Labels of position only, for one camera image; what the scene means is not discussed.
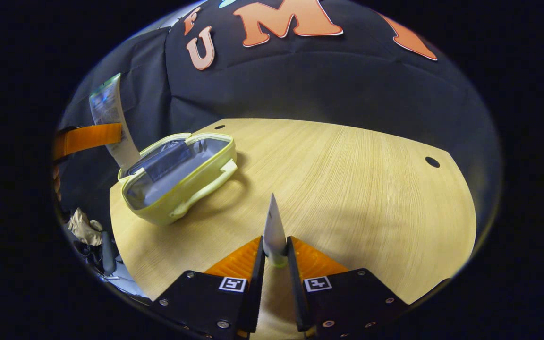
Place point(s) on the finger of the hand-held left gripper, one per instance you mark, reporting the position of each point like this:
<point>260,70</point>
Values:
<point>88,137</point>

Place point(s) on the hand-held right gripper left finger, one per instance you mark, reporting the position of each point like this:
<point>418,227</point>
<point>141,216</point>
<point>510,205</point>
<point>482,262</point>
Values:
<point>258,293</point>

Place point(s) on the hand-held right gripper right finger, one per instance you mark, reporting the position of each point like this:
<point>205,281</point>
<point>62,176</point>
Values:
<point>295,293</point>

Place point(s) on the pale yellow suitcase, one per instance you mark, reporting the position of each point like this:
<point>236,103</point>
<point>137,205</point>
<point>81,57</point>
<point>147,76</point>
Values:
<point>206,177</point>

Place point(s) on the beige crumpled cloth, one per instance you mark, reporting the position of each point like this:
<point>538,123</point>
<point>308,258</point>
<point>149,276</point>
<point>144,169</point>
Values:
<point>83,229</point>

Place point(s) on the black backdrop cloth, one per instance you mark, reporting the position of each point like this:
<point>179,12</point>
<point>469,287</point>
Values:
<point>324,80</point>

